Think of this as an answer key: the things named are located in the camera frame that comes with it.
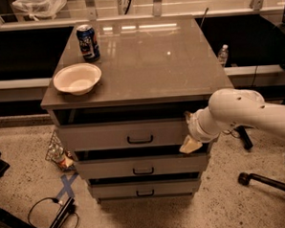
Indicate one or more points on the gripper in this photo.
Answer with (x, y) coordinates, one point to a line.
(195, 127)

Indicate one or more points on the grey top drawer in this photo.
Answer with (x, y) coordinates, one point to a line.
(122, 134)

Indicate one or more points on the grey drawer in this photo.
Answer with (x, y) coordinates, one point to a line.
(122, 134)
(144, 189)
(155, 164)

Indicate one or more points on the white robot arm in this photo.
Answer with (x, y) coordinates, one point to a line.
(229, 108)

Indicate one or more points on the grey drawer cabinet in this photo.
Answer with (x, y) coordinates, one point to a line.
(152, 69)

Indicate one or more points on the grey bottom drawer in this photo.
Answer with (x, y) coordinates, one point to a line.
(144, 189)

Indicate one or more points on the grey middle drawer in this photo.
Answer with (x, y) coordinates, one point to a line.
(155, 164)

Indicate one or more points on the black table leg right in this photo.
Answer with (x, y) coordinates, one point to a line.
(244, 137)

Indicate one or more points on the black chair leg with caster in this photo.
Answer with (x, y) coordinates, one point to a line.
(245, 178)

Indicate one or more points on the clear plastic water bottle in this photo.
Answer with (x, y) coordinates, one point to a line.
(223, 55)

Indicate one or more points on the white bowl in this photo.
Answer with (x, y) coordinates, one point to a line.
(77, 79)

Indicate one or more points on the blue tape cross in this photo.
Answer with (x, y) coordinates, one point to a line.
(67, 182)

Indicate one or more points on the blue soda can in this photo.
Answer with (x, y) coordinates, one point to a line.
(88, 43)

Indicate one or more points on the clear plastic bag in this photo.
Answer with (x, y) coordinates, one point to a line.
(36, 9)

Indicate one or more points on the wire basket with items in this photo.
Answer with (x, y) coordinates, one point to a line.
(59, 155)

